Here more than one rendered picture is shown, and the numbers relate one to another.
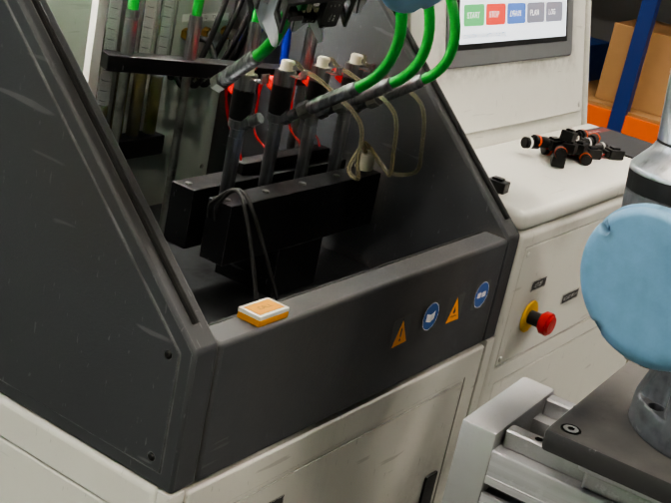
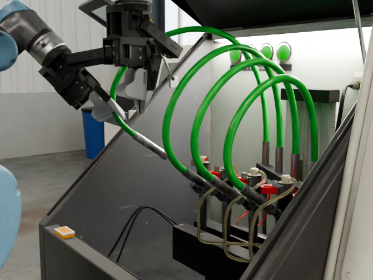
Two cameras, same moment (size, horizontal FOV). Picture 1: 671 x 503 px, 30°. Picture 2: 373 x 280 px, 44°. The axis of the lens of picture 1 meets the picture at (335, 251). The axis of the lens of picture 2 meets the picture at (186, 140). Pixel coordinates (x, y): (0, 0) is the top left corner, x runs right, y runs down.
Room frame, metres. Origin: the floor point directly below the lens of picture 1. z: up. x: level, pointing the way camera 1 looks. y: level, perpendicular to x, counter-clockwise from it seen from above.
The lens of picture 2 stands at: (1.86, -0.81, 1.33)
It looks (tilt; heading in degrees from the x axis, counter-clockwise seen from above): 8 degrees down; 112
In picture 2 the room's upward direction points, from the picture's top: straight up
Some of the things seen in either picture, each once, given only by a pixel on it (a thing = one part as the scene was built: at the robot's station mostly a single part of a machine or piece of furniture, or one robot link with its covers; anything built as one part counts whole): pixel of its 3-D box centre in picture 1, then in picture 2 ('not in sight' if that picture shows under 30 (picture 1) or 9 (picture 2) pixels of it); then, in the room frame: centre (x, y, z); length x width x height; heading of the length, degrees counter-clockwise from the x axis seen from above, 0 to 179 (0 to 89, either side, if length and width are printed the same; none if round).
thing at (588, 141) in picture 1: (574, 143); not in sight; (2.07, -0.36, 1.01); 0.23 x 0.11 x 0.06; 149
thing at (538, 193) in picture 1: (560, 169); not in sight; (2.04, -0.34, 0.97); 0.70 x 0.22 x 0.03; 149
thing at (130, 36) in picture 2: not in sight; (130, 37); (1.41, 0.02, 1.40); 0.09 x 0.08 x 0.12; 59
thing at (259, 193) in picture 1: (274, 227); (238, 276); (1.62, 0.09, 0.91); 0.34 x 0.10 x 0.15; 149
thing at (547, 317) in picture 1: (539, 320); not in sight; (1.75, -0.32, 0.80); 0.05 x 0.04 x 0.05; 149
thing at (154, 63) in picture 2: not in sight; (147, 68); (1.44, 0.03, 1.34); 0.05 x 0.02 x 0.09; 149
